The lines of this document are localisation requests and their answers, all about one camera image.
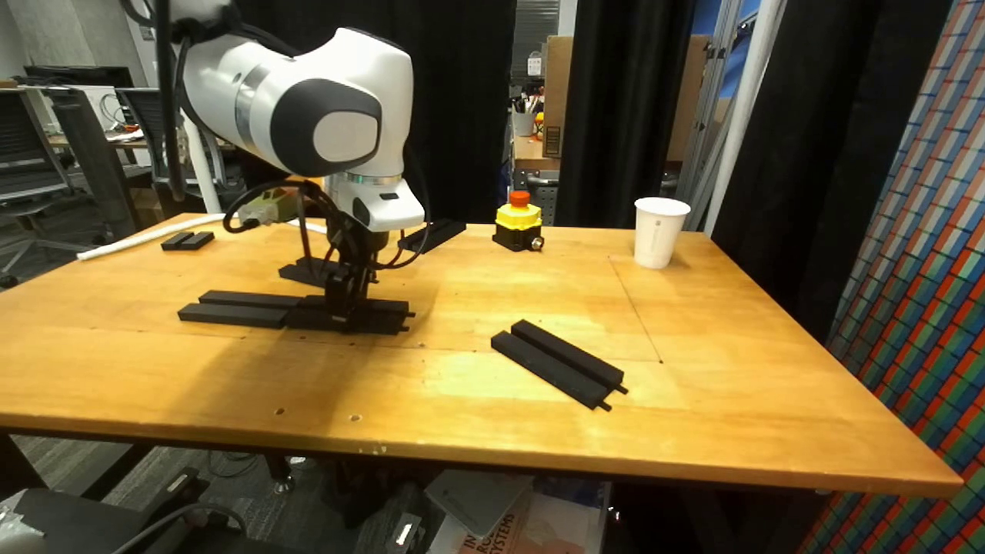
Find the yellow emergency stop button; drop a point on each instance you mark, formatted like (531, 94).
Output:
(519, 218)

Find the white paper cup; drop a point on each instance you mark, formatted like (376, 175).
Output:
(661, 236)

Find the brown cardboard box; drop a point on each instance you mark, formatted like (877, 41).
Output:
(558, 94)

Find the small black grooved block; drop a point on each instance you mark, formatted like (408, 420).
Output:
(189, 242)

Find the colourful patterned wall panel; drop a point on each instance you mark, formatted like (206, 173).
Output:
(924, 309)

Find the white flexible tube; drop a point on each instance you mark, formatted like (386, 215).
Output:
(134, 242)

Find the white frame post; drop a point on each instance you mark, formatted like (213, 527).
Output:
(745, 94)

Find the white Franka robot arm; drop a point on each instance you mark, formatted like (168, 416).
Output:
(256, 97)

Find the white metal pole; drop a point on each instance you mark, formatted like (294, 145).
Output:
(211, 184)

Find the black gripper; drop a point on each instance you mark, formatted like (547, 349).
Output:
(355, 248)

